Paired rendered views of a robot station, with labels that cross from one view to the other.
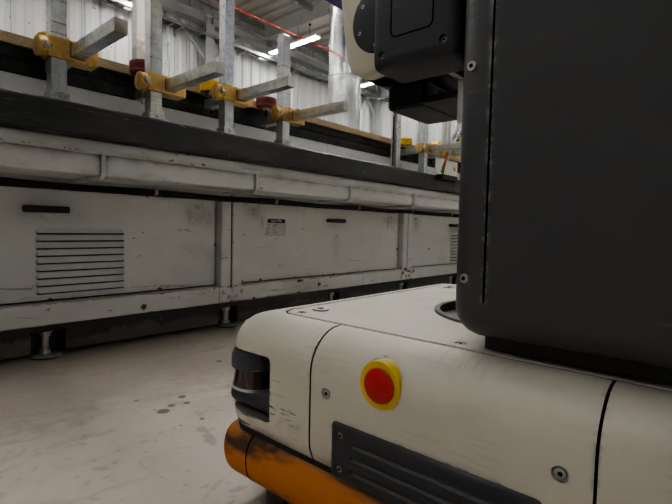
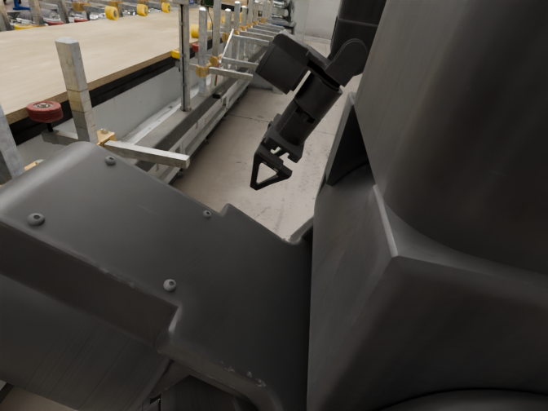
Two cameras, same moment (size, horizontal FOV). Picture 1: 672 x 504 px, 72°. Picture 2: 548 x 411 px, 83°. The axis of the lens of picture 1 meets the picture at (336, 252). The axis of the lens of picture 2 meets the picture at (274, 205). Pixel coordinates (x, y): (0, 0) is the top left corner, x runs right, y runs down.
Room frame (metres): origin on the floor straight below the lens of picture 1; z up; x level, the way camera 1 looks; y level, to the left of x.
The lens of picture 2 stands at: (0.80, 0.27, 1.28)
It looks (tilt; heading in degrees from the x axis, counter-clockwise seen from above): 35 degrees down; 320
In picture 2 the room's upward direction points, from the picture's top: 10 degrees clockwise
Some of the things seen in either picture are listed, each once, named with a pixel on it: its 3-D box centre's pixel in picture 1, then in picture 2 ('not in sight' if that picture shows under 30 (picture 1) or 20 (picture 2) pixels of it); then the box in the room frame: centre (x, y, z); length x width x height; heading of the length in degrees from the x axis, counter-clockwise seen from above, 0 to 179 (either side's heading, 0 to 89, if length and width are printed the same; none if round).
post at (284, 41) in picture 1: (283, 101); (87, 134); (1.73, 0.21, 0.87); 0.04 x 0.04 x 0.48; 49
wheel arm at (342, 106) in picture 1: (300, 115); (117, 148); (1.72, 0.14, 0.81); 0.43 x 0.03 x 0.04; 49
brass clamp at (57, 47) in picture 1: (66, 52); not in sight; (1.18, 0.69, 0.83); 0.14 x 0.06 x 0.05; 139
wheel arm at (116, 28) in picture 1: (82, 50); not in sight; (1.16, 0.64, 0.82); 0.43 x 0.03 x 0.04; 49
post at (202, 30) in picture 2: (423, 138); (202, 59); (2.48, -0.45, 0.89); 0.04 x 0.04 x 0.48; 49
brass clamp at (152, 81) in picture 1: (160, 85); not in sight; (1.37, 0.52, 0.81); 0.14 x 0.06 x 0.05; 139
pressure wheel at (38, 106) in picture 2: (266, 112); (48, 123); (1.85, 0.29, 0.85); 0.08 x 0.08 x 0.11
